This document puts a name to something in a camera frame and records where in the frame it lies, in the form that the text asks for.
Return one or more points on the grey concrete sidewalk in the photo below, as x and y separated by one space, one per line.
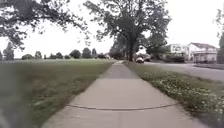
121 90

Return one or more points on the vehicle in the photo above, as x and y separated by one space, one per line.
139 60

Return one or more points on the row of distant trees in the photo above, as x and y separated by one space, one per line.
76 54

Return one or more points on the large dark tree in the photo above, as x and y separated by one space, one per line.
131 23

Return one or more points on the dark green bushes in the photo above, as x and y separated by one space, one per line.
175 58

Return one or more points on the wide green grass field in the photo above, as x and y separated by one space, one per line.
50 80

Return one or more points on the white building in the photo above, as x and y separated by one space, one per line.
175 48

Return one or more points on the grass strip with white flowers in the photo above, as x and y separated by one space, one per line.
180 87

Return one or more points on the grey asphalt road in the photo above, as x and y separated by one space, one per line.
196 70

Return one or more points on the white house with dark roof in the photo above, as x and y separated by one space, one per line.
201 51

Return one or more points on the overhanging tree branches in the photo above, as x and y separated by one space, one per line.
30 16

